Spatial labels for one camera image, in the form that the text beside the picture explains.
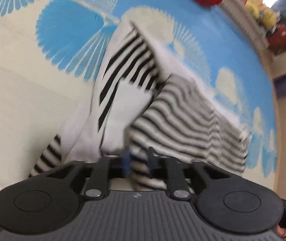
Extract blue patterned bed sheet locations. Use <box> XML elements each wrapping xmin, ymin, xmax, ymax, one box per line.
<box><xmin>0</xmin><ymin>0</ymin><xmax>279</xmax><ymax>181</ymax></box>

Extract purple box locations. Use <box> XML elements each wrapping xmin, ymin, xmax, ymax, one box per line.
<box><xmin>273</xmin><ymin>73</ymin><xmax>286</xmax><ymax>99</ymax></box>

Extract person's hand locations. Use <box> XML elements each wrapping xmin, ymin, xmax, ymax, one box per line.
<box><xmin>276</xmin><ymin>225</ymin><xmax>286</xmax><ymax>238</ymax></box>

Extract dark red cushion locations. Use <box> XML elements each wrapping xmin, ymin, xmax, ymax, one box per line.
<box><xmin>266</xmin><ymin>25</ymin><xmax>286</xmax><ymax>55</ymax></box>

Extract yellow plush toys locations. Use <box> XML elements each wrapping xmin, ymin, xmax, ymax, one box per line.
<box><xmin>244</xmin><ymin>0</ymin><xmax>280</xmax><ymax>34</ymax></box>

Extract striped hoodie with white vest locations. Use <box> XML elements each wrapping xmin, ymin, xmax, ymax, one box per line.
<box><xmin>30</xmin><ymin>20</ymin><xmax>251</xmax><ymax>190</ymax></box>

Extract wooden bed frame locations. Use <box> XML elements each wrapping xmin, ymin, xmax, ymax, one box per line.
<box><xmin>220</xmin><ymin>0</ymin><xmax>282</xmax><ymax>191</ymax></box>

